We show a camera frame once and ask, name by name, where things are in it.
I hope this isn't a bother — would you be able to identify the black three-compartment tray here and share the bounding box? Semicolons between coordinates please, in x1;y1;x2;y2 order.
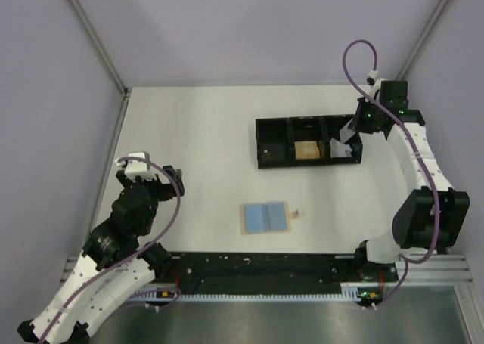
256;115;363;169

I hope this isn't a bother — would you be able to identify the light blue card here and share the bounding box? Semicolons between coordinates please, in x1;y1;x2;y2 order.
243;202;288;234

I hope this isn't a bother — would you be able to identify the beige card holder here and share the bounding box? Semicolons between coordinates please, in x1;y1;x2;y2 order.
240;201;299;235

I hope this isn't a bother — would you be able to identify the clear silver card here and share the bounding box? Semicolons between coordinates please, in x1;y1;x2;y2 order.
340;122;355;144

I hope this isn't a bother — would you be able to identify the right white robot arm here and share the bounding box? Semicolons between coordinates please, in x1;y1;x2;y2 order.
349;77;470;280

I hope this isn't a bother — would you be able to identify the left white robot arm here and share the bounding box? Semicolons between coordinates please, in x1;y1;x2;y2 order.
17;158;185;343

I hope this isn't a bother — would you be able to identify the silver card in tray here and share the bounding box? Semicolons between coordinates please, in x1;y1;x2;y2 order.
330;138;352;158

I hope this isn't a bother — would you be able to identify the gold cards stack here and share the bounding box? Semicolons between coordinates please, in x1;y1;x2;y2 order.
294;141;321;160

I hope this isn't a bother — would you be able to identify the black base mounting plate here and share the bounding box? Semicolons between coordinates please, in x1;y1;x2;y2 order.
155;252;398;296

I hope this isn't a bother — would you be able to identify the steel sheet front panel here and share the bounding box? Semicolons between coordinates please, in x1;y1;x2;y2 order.
91;287;472;343

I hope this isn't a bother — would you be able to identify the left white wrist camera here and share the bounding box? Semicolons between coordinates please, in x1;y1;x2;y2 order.
114;157;157;181

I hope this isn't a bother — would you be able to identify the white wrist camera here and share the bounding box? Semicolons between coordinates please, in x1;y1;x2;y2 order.
114;157;157;181
367;70;383;100

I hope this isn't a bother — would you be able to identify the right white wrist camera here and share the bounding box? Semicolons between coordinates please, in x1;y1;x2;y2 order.
367;70;383;100

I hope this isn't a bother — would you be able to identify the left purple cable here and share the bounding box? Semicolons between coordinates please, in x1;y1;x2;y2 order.
39;157;183;341

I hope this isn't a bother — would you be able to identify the purple cable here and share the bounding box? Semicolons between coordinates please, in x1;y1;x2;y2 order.
342;39;442;309
39;157;183;341

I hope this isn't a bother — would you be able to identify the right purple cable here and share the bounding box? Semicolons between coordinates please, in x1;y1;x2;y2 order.
342;39;442;309

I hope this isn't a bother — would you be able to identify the left aluminium frame post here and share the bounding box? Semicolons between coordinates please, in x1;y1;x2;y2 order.
65;0;131;243

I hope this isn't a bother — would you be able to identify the aluminium frame post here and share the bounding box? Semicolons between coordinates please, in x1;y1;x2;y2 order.
389;0;466;254
65;0;131;243

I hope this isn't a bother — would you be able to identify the right aluminium frame post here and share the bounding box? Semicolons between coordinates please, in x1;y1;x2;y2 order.
389;0;466;254

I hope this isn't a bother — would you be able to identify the aluminium front rail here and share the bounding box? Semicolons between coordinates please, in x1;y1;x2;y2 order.
62;255;473;284

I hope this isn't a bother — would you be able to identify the grey slotted cable duct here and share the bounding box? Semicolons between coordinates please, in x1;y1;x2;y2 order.
128;286;381;303

